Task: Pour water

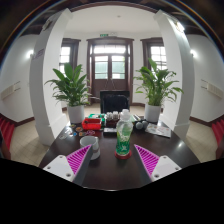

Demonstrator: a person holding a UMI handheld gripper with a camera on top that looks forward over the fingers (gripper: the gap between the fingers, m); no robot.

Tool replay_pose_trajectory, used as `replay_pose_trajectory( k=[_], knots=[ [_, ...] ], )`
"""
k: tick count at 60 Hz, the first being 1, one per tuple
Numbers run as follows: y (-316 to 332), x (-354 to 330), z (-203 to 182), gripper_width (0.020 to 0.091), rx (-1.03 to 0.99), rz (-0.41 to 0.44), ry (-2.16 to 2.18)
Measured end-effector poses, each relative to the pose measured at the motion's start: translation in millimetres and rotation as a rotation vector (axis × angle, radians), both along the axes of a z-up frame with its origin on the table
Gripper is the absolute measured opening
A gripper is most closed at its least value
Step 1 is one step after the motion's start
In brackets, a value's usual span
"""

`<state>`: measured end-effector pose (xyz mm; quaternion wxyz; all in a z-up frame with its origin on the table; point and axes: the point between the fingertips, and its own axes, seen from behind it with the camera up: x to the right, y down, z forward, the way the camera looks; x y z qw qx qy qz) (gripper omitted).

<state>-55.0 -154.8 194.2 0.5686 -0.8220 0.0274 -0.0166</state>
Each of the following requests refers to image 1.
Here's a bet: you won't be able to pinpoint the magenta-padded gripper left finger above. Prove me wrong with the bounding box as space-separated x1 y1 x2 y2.
42 144 96 187

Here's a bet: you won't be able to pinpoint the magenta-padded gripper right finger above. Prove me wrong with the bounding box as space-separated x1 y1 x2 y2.
129 144 182 187

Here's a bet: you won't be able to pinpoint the clear green-label drink bottle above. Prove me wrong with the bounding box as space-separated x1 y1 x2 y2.
114 108 134 158

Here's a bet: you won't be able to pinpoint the printed paper leaflet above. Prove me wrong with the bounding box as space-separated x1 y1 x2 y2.
144 122 172 138

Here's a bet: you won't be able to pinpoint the white ceramic mug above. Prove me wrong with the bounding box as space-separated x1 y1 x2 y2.
79 135 101 161

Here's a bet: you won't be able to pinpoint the grey round headphones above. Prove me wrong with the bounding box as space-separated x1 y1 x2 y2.
134 119 149 131

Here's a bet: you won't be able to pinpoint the red plastic box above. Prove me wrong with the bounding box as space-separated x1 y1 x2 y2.
81 117 103 131

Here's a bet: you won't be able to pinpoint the small black case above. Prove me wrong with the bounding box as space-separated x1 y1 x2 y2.
103 127 118 135

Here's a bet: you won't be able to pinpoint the flat green box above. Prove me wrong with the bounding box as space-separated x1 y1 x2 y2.
88 113 106 120

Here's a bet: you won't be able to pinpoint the red carpeted stairs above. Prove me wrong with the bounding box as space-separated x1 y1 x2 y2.
0 114 16 151
210 118 224 148

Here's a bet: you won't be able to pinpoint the tea set on tray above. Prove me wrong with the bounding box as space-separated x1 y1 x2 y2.
104 110 122 127

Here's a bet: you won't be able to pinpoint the potted green plant white pot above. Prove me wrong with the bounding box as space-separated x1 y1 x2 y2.
133 58 184 124
44 62 99 124

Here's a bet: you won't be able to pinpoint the black chair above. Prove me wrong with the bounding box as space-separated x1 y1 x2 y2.
99 89 131 114

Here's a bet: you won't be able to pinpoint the dark wood framed window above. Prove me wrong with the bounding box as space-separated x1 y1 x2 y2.
139 37 165 71
59 37 82 76

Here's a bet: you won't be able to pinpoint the small purple plaque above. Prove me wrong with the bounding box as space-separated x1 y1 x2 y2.
34 49 45 60

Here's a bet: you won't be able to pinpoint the dark wood glazed double door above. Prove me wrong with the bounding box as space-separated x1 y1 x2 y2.
86 36 135 101

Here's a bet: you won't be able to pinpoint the white wall mounted panel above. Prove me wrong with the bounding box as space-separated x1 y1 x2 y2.
199 79 224 99
0 80 22 100

